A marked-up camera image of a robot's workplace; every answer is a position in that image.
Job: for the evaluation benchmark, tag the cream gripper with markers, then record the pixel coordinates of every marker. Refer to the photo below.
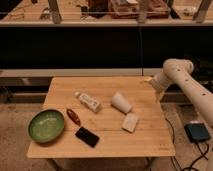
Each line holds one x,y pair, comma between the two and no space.
160,82

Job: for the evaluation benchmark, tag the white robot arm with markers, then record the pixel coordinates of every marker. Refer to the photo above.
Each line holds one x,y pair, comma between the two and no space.
178,71

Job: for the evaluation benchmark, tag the beige sponge block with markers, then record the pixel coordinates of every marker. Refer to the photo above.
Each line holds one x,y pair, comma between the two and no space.
130,122

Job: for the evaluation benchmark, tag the wooden table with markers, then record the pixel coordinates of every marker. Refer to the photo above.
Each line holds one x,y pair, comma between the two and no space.
150,139

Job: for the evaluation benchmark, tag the white plastic bottle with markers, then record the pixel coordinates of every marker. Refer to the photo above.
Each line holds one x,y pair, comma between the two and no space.
91,103

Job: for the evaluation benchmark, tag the dark foot pedal box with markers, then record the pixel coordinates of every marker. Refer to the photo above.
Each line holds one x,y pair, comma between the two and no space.
197,132

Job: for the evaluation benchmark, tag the black rectangular case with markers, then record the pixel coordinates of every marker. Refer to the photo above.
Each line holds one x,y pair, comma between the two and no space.
87,136

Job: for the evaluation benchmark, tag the red brown oval object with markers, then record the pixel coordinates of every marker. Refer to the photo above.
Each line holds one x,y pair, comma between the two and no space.
73,116

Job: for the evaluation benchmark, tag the long workbench shelf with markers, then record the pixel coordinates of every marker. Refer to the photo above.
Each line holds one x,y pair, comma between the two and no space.
106,13

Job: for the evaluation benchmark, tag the green bowl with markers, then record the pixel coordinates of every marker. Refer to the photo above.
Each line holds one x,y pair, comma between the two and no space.
46,126

